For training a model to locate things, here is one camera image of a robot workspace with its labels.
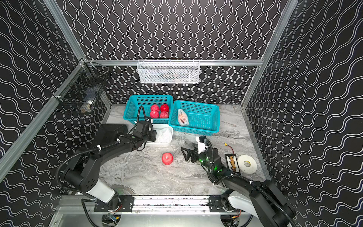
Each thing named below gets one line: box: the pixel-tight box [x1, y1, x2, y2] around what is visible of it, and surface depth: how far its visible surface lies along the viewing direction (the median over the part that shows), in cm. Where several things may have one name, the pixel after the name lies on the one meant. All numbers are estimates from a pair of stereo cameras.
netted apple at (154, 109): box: [150, 104, 160, 114], surface depth 112 cm
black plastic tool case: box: [91, 123, 129, 148], surface depth 98 cm
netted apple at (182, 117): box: [177, 108, 190, 127], surface depth 106 cm
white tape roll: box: [237, 154, 258, 175], surface depth 90 cm
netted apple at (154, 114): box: [149, 109, 160, 119], surface depth 109 cm
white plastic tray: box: [145, 123, 173, 147], surface depth 97 cm
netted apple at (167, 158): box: [161, 152, 174, 166], surface depth 87 cm
